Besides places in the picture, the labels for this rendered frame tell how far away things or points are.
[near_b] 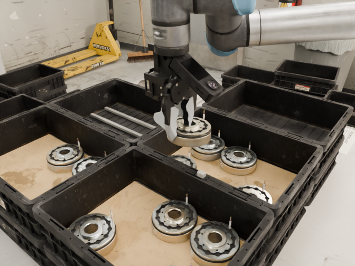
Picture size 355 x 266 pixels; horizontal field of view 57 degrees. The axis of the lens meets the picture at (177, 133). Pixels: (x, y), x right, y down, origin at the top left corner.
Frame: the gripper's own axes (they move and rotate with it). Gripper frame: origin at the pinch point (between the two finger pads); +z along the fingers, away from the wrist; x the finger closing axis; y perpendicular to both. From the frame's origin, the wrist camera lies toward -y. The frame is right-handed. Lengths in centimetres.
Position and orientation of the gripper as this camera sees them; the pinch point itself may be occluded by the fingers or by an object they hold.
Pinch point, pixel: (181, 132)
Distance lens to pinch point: 75.3
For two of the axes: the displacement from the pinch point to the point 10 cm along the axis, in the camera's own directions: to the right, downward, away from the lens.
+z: 0.2, 8.5, 5.2
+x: -6.6, 4.1, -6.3
